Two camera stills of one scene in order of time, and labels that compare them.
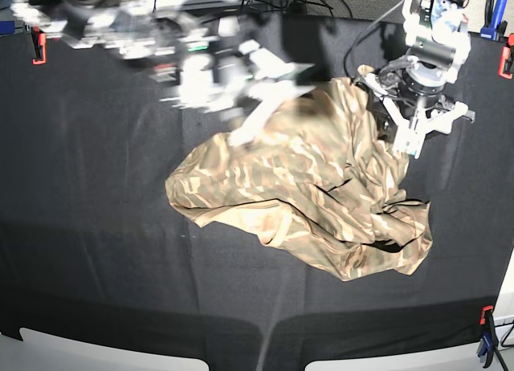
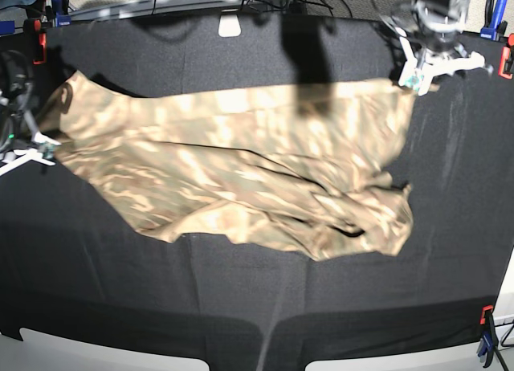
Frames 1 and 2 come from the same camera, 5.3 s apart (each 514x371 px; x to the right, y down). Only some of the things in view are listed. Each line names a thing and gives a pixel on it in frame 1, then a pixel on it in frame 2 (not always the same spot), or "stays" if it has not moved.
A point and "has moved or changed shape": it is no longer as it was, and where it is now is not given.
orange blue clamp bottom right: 488,340 stays
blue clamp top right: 495,26 stays
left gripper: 224,78 to 34,153
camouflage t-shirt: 324,183 has moved or changed shape
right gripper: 421,120 to 434,62
